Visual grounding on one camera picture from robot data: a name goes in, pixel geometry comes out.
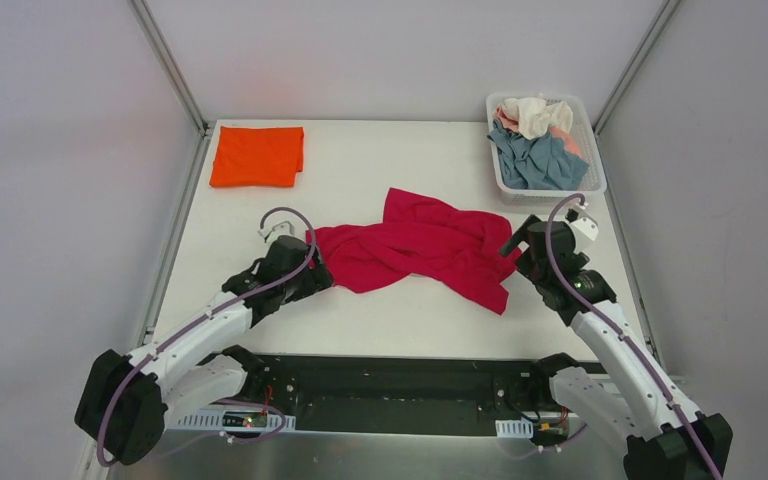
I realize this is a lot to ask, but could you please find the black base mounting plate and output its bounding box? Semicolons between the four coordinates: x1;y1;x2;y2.
233;353;579;437

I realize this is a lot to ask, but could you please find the grey blue t shirt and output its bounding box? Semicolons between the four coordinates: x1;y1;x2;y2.
488;119;590;191

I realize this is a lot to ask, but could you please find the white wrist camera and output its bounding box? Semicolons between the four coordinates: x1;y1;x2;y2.
564;205;599;250
258;221;295;243

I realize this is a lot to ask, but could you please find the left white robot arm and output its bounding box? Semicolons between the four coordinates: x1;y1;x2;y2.
74;235;333;466

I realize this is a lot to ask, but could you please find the left white cable duct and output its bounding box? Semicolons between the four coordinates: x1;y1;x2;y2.
168;409;296;433

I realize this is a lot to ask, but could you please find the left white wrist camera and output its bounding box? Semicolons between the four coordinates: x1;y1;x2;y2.
258;221;295;243

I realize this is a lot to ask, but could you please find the right aluminium frame rail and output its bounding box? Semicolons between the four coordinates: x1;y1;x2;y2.
593;0;684;138

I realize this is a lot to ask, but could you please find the folded orange t shirt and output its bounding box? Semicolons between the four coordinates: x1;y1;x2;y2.
209;127;305;188

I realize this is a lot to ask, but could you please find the white cable duct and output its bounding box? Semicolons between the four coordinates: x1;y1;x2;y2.
495;419;534;440
168;409;296;433

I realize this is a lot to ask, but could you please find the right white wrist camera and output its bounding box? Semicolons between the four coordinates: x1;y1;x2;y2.
564;205;599;250

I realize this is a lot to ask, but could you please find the light pink t shirt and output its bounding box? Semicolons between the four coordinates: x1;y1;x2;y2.
493;107;583;157

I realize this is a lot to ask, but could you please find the aluminium frame rail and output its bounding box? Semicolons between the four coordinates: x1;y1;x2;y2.
593;0;684;138
129;1;207;346

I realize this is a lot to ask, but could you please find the left aluminium frame rail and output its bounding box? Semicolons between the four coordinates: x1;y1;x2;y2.
129;1;207;346

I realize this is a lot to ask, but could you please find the right white cable duct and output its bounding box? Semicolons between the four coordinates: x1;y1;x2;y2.
495;419;534;440

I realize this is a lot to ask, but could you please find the cream white t shirt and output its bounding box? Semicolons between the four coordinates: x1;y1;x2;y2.
495;97;574;140

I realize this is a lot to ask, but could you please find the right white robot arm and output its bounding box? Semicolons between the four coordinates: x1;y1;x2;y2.
499;215;733;479

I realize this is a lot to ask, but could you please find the crimson red t shirt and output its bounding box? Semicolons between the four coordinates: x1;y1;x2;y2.
306;188;521;315

